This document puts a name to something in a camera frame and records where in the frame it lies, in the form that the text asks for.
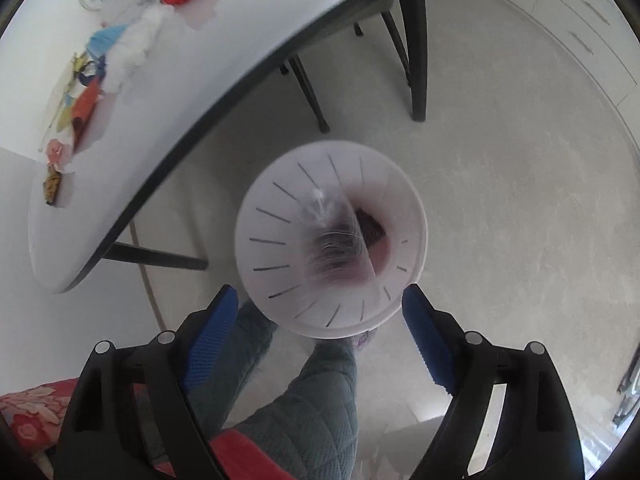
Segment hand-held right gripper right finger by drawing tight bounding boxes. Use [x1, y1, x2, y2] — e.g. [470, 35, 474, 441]
[401, 284, 586, 480]

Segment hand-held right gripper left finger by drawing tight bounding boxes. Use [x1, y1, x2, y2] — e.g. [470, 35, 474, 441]
[52, 285, 241, 480]

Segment white slotted trash bin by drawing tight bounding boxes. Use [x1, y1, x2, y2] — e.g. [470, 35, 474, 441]
[234, 140, 429, 339]

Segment blue printed carton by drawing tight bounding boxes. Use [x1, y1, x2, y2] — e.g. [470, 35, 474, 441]
[85, 25, 129, 61]

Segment black table leg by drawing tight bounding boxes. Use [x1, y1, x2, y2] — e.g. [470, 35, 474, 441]
[406, 0, 429, 122]
[101, 241, 209, 272]

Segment person's red garment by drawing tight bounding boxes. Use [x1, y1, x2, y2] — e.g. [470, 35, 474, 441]
[155, 429, 302, 480]

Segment person's quilted grey pants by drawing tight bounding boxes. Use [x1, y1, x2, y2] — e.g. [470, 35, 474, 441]
[192, 300, 359, 480]

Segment dark brown wrapper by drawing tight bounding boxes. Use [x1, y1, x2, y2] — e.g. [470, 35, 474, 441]
[352, 208, 389, 249]

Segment clear plastic bag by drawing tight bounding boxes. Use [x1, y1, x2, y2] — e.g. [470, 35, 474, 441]
[300, 185, 377, 282]

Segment red floral cushion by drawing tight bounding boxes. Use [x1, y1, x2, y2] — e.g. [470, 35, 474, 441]
[0, 380, 77, 461]

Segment brown snack wrapper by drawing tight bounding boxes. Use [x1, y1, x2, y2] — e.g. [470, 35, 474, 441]
[44, 170, 64, 206]

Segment pink snack wrapper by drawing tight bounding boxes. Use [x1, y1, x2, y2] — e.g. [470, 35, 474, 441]
[46, 137, 72, 172]

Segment yellow snack wrapper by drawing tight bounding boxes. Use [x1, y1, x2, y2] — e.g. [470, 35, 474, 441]
[54, 102, 81, 134]

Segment orange snack wrapper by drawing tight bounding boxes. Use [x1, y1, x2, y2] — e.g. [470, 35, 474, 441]
[70, 77, 104, 122]

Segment white fluffy tissue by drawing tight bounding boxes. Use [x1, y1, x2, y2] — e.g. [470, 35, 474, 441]
[102, 7, 168, 96]

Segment grey dining chair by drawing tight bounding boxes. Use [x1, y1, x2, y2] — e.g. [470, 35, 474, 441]
[277, 0, 416, 134]

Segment white drawer cabinet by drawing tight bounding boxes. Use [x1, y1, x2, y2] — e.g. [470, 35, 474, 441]
[440, 0, 637, 121]

